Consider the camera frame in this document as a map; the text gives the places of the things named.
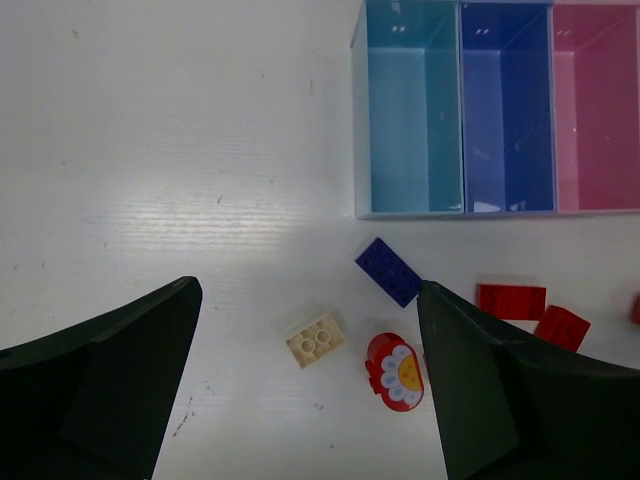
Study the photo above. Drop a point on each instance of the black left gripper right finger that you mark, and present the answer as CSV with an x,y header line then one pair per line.
x,y
512,406

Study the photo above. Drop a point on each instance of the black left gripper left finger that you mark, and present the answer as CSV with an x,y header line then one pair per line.
x,y
93,401

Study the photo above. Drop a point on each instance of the small red lego brick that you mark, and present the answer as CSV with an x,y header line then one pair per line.
x,y
562,328

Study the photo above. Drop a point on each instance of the red flower lego piece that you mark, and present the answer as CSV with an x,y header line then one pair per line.
x,y
394,372

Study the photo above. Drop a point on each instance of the dark blue lego brick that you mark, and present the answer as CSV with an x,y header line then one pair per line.
x,y
392,274

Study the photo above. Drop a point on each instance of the dark blue container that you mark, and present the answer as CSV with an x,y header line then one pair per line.
x,y
507,114

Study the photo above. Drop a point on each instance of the light blue container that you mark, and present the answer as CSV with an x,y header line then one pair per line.
x,y
407,110

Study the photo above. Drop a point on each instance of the pink container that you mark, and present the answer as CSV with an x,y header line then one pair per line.
x,y
596,101

